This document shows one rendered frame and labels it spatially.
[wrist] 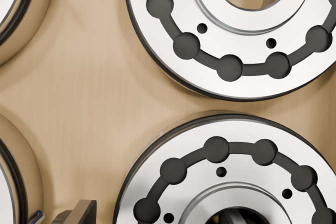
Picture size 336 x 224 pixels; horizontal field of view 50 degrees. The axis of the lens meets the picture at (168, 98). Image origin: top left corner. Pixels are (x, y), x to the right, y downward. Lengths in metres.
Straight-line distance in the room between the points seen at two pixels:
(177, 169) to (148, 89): 0.05
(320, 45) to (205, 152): 0.07
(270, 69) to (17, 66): 0.12
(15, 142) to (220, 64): 0.10
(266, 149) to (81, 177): 0.09
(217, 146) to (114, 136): 0.05
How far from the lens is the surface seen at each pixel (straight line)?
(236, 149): 0.16
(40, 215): 0.19
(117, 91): 0.18
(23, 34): 0.18
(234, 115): 0.16
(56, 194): 0.19
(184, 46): 0.15
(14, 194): 0.17
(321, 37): 0.17
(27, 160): 0.18
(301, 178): 0.17
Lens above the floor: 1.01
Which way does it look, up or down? 88 degrees down
